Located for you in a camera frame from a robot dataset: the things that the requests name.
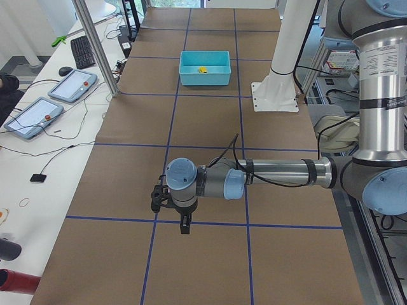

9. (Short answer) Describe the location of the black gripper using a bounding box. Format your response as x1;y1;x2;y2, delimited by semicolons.
151;185;198;234

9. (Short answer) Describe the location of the yellow beetle toy car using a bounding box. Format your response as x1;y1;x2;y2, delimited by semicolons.
198;66;208;74

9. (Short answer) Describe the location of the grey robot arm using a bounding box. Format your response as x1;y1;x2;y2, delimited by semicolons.
151;1;406;234

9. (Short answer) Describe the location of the small black square pad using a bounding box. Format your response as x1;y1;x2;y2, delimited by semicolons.
30;173;46;183

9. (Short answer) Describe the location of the light blue plastic bin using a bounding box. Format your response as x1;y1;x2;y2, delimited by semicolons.
179;51;231;86

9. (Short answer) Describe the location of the white chair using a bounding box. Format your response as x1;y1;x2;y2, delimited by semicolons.
308;104;360;153

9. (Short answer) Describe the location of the far teach pendant tablet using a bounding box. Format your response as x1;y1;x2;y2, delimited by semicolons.
48;69;98;103

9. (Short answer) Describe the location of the teach pendant tablet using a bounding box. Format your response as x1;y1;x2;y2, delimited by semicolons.
4;97;64;140
48;69;98;103

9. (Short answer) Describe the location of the black cylinder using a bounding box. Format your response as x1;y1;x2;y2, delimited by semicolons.
0;238;22;261

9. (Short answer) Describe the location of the red cylinder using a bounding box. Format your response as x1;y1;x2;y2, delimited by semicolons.
1;269;41;295

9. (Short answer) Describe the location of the near teach pendant tablet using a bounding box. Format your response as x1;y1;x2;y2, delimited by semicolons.
4;97;64;140

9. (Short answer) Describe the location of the black computer mouse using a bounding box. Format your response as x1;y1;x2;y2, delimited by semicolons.
59;66;73;77

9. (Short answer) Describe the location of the black keyboard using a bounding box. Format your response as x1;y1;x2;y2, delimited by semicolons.
71;36;96;69

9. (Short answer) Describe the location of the green plastic clamp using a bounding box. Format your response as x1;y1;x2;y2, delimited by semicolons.
52;36;67;48

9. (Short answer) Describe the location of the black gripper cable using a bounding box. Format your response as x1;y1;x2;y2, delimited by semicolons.
157;133;360;191

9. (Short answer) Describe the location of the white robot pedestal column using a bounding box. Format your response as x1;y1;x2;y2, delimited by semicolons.
251;0;320;112

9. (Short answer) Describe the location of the aluminium frame post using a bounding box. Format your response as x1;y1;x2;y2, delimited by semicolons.
72;0;119;97

